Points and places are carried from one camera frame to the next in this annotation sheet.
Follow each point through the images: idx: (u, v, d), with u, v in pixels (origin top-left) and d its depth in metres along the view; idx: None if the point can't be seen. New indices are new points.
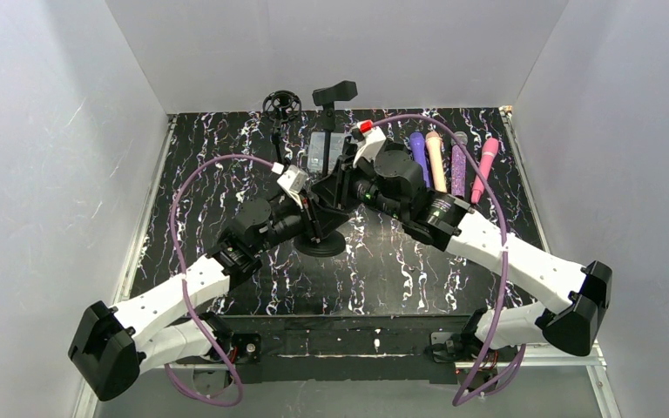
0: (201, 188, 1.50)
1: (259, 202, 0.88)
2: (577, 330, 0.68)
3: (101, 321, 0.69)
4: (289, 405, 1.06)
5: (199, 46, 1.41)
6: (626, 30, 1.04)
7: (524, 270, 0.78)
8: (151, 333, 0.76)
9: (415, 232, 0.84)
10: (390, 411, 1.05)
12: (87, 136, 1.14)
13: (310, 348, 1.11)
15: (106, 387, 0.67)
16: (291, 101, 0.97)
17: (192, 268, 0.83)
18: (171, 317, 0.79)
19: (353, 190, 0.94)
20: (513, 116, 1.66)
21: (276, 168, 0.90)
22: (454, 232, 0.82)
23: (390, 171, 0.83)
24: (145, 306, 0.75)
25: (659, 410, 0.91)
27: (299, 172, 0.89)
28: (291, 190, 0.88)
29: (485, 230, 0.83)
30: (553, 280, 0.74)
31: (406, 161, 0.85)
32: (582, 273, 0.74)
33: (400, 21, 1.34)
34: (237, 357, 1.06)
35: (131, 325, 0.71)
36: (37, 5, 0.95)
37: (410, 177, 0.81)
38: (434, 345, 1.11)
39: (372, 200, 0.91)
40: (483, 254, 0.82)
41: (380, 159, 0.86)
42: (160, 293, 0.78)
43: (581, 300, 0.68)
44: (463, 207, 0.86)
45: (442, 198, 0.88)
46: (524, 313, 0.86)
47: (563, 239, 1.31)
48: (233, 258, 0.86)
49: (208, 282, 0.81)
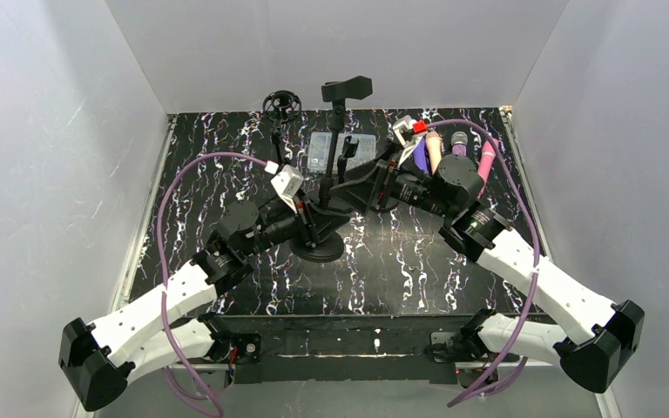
0: (201, 188, 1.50)
1: (246, 205, 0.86)
2: (597, 366, 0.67)
3: (80, 339, 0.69)
4: (289, 405, 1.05)
5: (199, 46, 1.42)
6: (626, 30, 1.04)
7: (551, 295, 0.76)
8: (132, 349, 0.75)
9: (450, 237, 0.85)
10: (389, 411, 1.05)
12: (87, 135, 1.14)
13: (310, 348, 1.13)
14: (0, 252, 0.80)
15: (91, 400, 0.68)
16: (291, 101, 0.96)
17: (174, 278, 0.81)
18: (151, 330, 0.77)
19: (396, 191, 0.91)
20: (513, 116, 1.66)
21: (271, 167, 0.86)
22: (488, 245, 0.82)
23: (454, 177, 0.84)
24: (122, 322, 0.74)
25: (659, 411, 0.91)
27: (293, 177, 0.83)
28: (284, 194, 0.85)
29: (518, 248, 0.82)
30: (579, 310, 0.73)
31: (469, 171, 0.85)
32: (611, 308, 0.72)
33: (400, 19, 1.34)
34: (237, 357, 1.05)
35: (107, 344, 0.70)
36: (36, 4, 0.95)
37: (470, 189, 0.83)
38: (434, 344, 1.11)
39: (416, 201, 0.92)
40: (513, 273, 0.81)
41: (446, 161, 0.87)
42: (138, 307, 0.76)
43: (603, 336, 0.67)
44: (503, 223, 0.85)
45: (485, 210, 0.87)
46: (543, 332, 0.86)
47: (563, 239, 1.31)
48: (220, 264, 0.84)
49: (191, 293, 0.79)
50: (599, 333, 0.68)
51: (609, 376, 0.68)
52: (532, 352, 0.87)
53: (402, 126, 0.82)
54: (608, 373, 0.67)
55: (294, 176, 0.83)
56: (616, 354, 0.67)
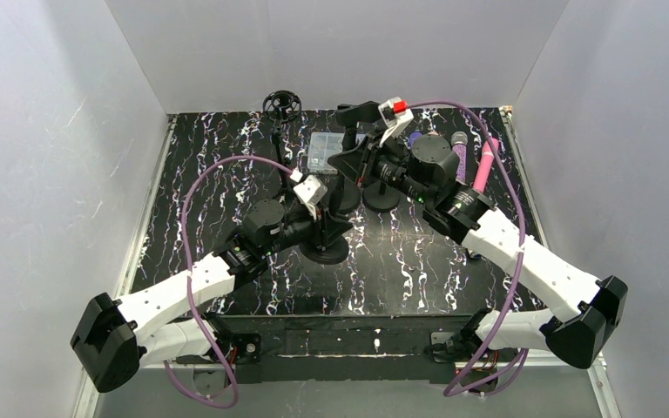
0: (201, 188, 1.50)
1: (272, 203, 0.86)
2: (583, 341, 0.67)
3: (104, 313, 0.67)
4: (289, 406, 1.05)
5: (199, 46, 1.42)
6: (626, 30, 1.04)
7: (537, 273, 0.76)
8: (152, 329, 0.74)
9: (434, 220, 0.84)
10: (389, 410, 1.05)
12: (87, 135, 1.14)
13: (310, 348, 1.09)
14: None
15: (105, 379, 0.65)
16: (290, 101, 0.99)
17: (198, 265, 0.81)
18: (173, 313, 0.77)
19: (376, 169, 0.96)
20: (513, 116, 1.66)
21: (296, 175, 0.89)
22: (474, 225, 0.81)
23: (427, 156, 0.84)
24: (148, 301, 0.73)
25: (660, 412, 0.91)
27: (320, 185, 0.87)
28: (309, 202, 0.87)
29: (504, 229, 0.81)
30: (565, 288, 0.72)
31: (445, 150, 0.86)
32: (595, 285, 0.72)
33: (400, 18, 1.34)
34: (237, 357, 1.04)
35: (134, 320, 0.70)
36: (37, 5, 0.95)
37: (445, 165, 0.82)
38: (434, 345, 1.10)
39: (395, 184, 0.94)
40: (499, 252, 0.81)
41: (420, 142, 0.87)
42: (165, 288, 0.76)
43: (589, 312, 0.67)
44: (487, 204, 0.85)
45: (468, 192, 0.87)
46: (530, 318, 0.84)
47: (563, 239, 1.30)
48: (240, 258, 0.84)
49: (214, 281, 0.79)
50: (585, 310, 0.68)
51: (594, 351, 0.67)
52: (525, 340, 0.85)
53: (385, 105, 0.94)
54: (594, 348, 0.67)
55: (320, 185, 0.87)
56: (602, 330, 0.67)
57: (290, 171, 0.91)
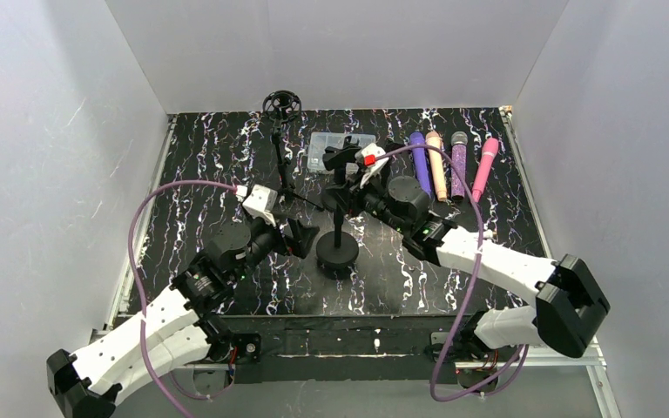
0: (201, 188, 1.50)
1: (239, 226, 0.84)
2: (555, 320, 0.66)
3: (63, 369, 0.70)
4: (289, 405, 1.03)
5: (199, 46, 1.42)
6: (626, 29, 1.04)
7: (496, 268, 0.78)
8: (117, 374, 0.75)
9: (410, 248, 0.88)
10: (389, 411, 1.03)
12: (87, 135, 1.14)
13: (310, 348, 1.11)
14: None
15: None
16: (290, 101, 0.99)
17: (153, 304, 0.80)
18: (133, 356, 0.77)
19: (363, 202, 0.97)
20: (513, 116, 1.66)
21: (241, 190, 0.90)
22: (438, 241, 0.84)
23: (402, 194, 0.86)
24: (103, 353, 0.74)
25: (660, 411, 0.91)
27: (269, 192, 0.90)
28: (264, 210, 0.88)
29: (466, 239, 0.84)
30: (523, 273, 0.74)
31: (416, 189, 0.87)
32: (550, 265, 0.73)
33: (400, 18, 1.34)
34: (237, 357, 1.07)
35: (88, 375, 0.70)
36: (36, 5, 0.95)
37: (419, 204, 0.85)
38: (434, 345, 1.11)
39: (379, 216, 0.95)
40: (465, 261, 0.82)
41: (394, 182, 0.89)
42: (120, 336, 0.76)
43: (546, 288, 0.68)
44: (451, 224, 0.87)
45: (437, 219, 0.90)
46: (523, 312, 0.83)
47: (563, 239, 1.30)
48: (201, 287, 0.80)
49: (170, 320, 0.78)
50: (543, 288, 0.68)
51: (575, 329, 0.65)
52: (524, 335, 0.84)
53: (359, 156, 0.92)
54: (569, 325, 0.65)
55: (270, 192, 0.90)
56: (567, 304, 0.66)
57: (233, 187, 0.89)
